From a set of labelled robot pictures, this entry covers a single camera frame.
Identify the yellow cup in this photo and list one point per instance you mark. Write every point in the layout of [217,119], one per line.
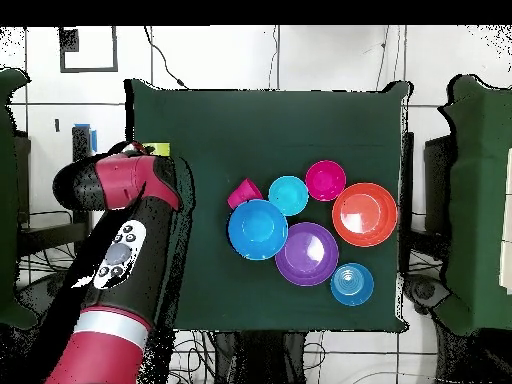
[160,149]

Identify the large blue bowl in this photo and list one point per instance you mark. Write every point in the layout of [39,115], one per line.
[258,230]

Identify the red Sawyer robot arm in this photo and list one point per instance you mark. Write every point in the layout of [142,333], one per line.
[120,180]

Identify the blue tape strip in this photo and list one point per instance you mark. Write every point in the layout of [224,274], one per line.
[94,142]

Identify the black equipment box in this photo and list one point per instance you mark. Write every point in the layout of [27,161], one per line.
[438,184]
[22,180]

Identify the pink cup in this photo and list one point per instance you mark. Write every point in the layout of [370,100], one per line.
[243,192]

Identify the dark green table cloth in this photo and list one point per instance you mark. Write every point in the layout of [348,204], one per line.
[260,136]

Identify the green-covered side table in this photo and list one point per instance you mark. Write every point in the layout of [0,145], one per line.
[8,200]
[480,200]

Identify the small cyan bowl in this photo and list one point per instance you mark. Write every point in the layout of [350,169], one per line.
[288,195]

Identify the grey round floor base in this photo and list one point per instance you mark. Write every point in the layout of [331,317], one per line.
[426,290]
[34,294]

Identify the pink bowl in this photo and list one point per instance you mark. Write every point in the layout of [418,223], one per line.
[325,180]

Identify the purple bowl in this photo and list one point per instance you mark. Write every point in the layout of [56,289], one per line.
[312,256]

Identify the orange bowl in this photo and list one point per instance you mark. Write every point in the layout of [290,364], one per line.
[364,214]

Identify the translucent blue bowl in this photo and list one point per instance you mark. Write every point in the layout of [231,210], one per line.
[352,284]

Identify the white sheet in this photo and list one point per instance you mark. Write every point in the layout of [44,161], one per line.
[507,240]

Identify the black metal frame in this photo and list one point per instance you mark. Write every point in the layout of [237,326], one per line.
[407,200]
[82,142]

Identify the black square floor frame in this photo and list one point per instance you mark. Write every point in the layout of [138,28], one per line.
[68,40]

